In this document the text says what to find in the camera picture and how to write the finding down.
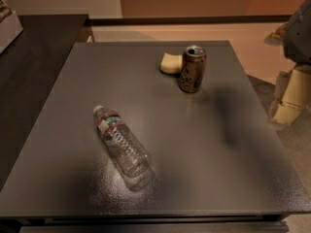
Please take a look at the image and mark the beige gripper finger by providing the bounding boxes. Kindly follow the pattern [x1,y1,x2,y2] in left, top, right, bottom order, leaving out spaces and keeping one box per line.
[268,64,311,130]
[264,23,288,46]

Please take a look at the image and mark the clear plastic water bottle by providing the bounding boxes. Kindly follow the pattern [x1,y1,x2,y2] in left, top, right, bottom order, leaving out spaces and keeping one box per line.
[93,106,151,178]

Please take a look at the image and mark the brown soda can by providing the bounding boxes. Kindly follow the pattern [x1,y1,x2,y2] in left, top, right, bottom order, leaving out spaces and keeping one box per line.
[178,45,207,93]

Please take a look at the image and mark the yellow sponge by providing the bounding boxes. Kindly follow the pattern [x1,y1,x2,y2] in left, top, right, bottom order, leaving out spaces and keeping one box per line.
[159,53,183,74]

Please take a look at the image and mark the white box on side table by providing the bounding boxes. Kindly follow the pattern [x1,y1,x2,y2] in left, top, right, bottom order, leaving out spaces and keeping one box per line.
[0,0,23,53]

